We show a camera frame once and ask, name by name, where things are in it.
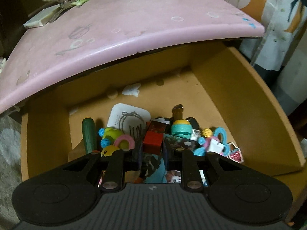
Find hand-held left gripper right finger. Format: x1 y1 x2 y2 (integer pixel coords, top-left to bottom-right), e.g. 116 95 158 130
163 140 262 192

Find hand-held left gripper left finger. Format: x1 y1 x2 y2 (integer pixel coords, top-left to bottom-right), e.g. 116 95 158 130
36 146 144 192

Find red cube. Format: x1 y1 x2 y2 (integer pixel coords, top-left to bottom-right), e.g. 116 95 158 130
143 132 164 155

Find yellow plastic toy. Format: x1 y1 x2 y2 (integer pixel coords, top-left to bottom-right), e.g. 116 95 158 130
98 127 133 157

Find green handled screwdriver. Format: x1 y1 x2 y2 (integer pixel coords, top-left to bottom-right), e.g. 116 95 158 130
82 117 98 154

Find wooden drawer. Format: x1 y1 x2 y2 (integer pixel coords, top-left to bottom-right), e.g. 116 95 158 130
20 42 307 224

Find dark picture card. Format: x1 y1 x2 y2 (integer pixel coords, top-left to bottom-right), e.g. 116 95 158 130
164 134 199 152

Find cartoon picture book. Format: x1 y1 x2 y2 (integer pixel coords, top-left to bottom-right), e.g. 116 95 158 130
103 153 207 186

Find dark red small box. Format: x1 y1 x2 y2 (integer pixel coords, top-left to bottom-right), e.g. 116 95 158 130
146 121 168 134

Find teal yellow round container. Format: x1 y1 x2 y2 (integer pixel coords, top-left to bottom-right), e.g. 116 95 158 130
171 119 192 139

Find black oval object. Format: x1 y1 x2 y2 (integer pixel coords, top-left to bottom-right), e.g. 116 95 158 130
186 117 199 131

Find brown glass bottle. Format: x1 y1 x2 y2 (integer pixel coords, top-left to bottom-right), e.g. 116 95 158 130
171 104 186 121

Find white pink toy piece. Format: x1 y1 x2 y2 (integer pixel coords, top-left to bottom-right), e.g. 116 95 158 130
206 136 228 154

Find torn white paper scrap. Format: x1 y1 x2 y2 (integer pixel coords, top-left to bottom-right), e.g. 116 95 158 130
121 83 142 98

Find cupcake sticker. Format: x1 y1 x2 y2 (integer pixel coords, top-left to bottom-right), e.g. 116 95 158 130
227 142 244 164

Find pink top nightstand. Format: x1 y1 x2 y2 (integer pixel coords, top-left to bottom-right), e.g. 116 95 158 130
0 0 265 114

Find white flat box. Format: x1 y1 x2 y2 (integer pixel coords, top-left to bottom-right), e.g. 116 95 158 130
23 7 60 28

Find deer print wardrobe cover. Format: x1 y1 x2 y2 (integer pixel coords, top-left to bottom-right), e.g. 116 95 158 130
185 0 307 115

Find white hair tie card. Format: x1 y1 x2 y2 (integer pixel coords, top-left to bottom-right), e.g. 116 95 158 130
107 103 151 140

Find blue ring teether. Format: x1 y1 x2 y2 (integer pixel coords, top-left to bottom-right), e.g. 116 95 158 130
193 127 231 157

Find green handled scissors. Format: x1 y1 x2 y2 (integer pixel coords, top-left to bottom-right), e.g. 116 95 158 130
29 0 91 24

